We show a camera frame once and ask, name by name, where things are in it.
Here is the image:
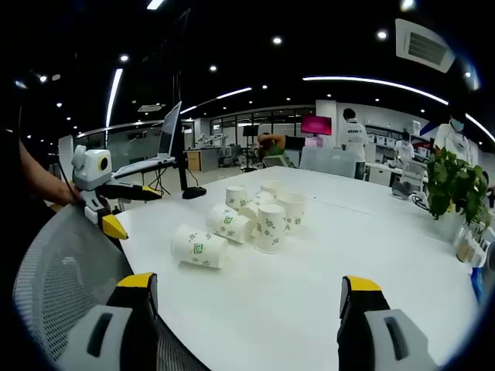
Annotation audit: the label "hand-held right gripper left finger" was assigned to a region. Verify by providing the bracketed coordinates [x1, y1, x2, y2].
[57, 272, 162, 371]

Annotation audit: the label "grey mesh office chair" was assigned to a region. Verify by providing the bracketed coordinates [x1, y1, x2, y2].
[12, 203, 204, 371]

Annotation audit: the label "ceiling air vent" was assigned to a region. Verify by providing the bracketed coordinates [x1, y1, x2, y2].
[394, 18, 457, 73]

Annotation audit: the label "white table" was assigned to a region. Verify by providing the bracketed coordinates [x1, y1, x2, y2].
[112, 165, 486, 371]

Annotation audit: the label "open laptop on stand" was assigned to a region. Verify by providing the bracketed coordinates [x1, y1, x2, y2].
[111, 100, 183, 179]

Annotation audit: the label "black cable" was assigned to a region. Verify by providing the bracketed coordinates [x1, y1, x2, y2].
[409, 192, 432, 213]

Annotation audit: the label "pink display screen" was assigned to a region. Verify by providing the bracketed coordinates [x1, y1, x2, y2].
[301, 114, 333, 137]

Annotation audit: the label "blue packet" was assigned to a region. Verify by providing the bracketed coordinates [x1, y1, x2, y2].
[469, 265, 490, 305]

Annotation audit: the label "long ceiling light strip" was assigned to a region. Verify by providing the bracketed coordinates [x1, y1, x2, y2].
[302, 75, 450, 107]
[104, 67, 125, 128]

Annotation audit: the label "grey device on table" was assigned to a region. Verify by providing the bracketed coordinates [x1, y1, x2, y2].
[391, 180, 414, 201]

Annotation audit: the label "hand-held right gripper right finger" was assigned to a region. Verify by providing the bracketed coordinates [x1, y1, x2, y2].
[336, 274, 440, 371]

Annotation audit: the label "glass jars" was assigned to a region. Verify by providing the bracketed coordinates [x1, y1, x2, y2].
[454, 225, 490, 266]

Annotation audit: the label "green potted plant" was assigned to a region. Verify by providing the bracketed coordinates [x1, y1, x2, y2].
[424, 148, 493, 243]

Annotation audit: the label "group of white paper cups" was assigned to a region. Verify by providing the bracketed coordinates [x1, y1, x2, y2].
[170, 180, 309, 271]

